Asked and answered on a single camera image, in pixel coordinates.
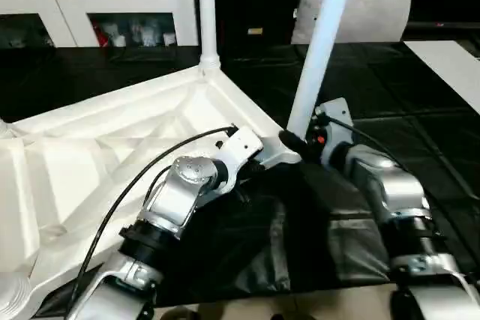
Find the grey white pillow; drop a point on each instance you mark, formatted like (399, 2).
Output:
(367, 13)

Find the white board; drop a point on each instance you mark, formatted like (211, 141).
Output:
(450, 69)

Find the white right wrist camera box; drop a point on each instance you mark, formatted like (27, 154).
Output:
(334, 121)

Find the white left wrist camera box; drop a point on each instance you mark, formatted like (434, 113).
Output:
(238, 151)

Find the black cabinet with yellow label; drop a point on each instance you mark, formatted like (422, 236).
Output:
(255, 1)

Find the white glass-door cabinet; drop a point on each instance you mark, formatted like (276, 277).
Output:
(75, 1)

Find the black work mat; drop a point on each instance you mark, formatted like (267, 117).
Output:
(405, 110)

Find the white plastic table leg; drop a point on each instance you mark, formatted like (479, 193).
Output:
(322, 43)
(207, 13)

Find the white plastic table top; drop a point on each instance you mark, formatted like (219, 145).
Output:
(90, 148)

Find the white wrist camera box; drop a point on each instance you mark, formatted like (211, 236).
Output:
(238, 151)
(334, 121)

